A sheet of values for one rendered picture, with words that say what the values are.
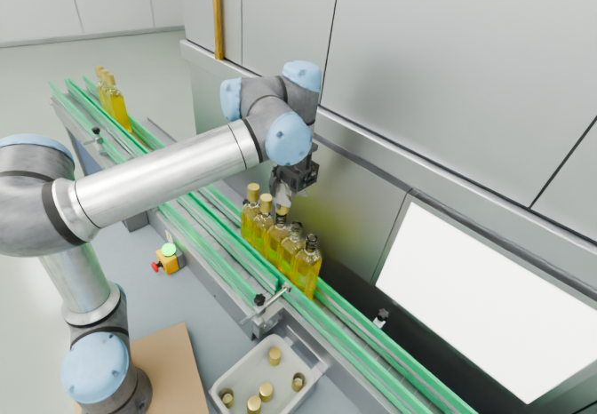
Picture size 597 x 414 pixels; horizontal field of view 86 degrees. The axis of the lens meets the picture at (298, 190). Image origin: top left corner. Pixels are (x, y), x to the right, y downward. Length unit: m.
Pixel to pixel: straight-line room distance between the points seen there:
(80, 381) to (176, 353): 0.30
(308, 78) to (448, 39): 0.25
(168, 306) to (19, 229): 0.73
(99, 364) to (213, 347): 0.36
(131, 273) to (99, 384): 0.54
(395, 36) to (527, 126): 0.28
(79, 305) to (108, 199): 0.40
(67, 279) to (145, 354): 0.38
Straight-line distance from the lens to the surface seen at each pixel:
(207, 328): 1.13
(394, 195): 0.76
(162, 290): 1.23
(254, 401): 0.97
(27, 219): 0.52
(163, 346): 1.07
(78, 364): 0.85
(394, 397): 0.93
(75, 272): 0.77
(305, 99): 0.64
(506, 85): 0.64
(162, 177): 0.48
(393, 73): 0.72
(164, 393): 1.02
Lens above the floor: 1.74
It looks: 39 degrees down
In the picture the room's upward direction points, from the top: 8 degrees clockwise
